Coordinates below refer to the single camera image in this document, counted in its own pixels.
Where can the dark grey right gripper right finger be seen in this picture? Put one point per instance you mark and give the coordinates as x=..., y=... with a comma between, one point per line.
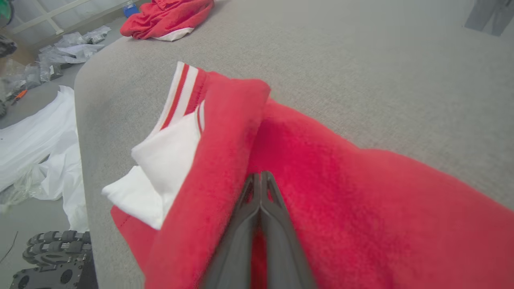
x=281, y=249

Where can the grey metal post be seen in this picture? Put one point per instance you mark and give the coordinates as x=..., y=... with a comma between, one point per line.
x=486, y=16

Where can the white plastic sheet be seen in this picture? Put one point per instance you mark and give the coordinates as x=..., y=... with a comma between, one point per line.
x=36, y=132

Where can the black wheeled robot base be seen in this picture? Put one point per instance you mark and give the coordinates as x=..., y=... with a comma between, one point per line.
x=56, y=273

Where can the white metal rack frame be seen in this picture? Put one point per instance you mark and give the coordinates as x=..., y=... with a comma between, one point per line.
x=49, y=18

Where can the grey fabric covered table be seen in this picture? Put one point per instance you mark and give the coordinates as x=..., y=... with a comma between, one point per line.
x=361, y=80

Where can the red white-trimmed shorts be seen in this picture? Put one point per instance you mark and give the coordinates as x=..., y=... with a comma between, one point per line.
x=168, y=16

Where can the crumpled clear plastic bags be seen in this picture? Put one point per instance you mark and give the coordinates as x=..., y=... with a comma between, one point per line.
x=76, y=50

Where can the small blue box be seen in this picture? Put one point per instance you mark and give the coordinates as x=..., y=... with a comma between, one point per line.
x=130, y=10

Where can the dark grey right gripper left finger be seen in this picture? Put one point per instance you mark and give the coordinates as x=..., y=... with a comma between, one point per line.
x=241, y=241

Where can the red white basketball jersey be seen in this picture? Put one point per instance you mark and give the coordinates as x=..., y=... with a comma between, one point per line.
x=341, y=180

